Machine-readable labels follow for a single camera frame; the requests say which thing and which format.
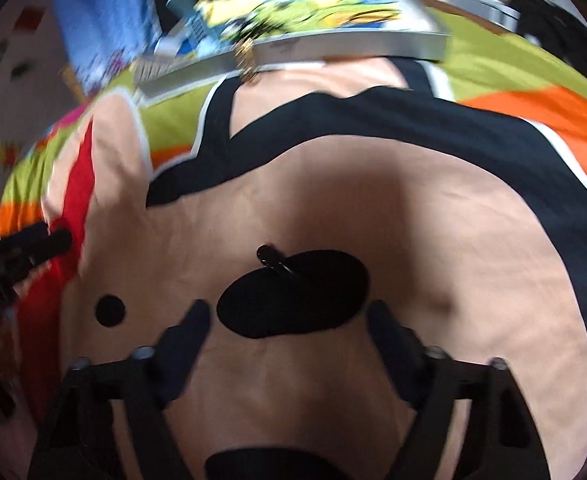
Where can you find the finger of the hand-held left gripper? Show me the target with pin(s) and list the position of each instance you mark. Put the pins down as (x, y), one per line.
(48, 247)
(25, 236)

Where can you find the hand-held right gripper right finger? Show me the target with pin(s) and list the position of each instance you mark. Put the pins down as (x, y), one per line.
(388, 332)

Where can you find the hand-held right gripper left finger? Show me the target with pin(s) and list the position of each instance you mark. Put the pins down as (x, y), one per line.
(193, 329)

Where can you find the black hair clip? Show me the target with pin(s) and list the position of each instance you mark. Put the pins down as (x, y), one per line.
(273, 260)

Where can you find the silver box with cartoon lining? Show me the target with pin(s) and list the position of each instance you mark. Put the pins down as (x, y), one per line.
(323, 45)

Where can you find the colourful printed blanket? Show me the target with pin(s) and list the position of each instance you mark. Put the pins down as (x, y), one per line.
(423, 210)

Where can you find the white ribbed plastic piece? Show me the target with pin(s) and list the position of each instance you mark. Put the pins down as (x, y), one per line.
(149, 68)

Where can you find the blue curtain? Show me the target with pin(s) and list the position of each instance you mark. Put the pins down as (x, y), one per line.
(103, 20)

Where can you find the grey shelf unit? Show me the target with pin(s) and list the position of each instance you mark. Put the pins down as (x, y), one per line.
(478, 5)

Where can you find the dark cloth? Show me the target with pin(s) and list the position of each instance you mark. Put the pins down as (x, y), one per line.
(548, 22)

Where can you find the red square wall sticker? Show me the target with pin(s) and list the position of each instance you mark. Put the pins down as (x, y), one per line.
(31, 16)

